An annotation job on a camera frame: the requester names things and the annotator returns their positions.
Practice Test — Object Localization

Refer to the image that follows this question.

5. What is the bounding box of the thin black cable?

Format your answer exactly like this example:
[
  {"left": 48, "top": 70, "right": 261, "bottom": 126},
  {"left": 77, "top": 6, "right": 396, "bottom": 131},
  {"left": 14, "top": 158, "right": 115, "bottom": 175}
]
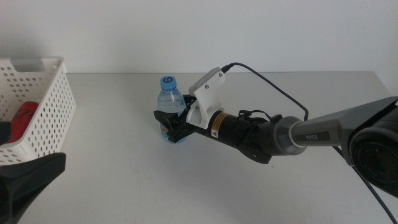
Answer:
[{"left": 238, "top": 109, "right": 283, "bottom": 124}]

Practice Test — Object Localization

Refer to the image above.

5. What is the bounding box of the white perforated plastic basket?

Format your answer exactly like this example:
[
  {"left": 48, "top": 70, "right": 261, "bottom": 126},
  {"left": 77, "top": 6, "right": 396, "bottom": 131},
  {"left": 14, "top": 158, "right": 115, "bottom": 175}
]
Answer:
[{"left": 0, "top": 56, "right": 77, "bottom": 166}]

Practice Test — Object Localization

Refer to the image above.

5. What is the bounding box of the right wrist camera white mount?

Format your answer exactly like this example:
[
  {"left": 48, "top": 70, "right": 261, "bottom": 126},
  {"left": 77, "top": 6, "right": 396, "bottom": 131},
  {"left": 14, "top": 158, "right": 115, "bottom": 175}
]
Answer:
[{"left": 188, "top": 67, "right": 226, "bottom": 129}]

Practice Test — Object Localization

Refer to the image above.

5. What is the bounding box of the clear water bottle blue cap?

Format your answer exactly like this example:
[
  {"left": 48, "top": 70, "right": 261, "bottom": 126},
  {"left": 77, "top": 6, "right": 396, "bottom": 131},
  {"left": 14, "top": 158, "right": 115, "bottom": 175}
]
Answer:
[{"left": 157, "top": 75, "right": 187, "bottom": 144}]

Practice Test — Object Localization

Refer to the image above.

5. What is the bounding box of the red cola can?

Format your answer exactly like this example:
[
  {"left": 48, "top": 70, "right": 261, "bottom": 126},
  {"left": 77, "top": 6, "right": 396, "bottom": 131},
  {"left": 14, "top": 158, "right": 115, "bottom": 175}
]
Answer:
[{"left": 6, "top": 101, "right": 40, "bottom": 144}]

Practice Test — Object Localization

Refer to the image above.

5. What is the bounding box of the black braided camera cable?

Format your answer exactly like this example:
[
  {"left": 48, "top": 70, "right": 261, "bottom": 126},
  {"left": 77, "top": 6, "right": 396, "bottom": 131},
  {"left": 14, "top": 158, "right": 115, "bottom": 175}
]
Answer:
[{"left": 220, "top": 62, "right": 398, "bottom": 224}]

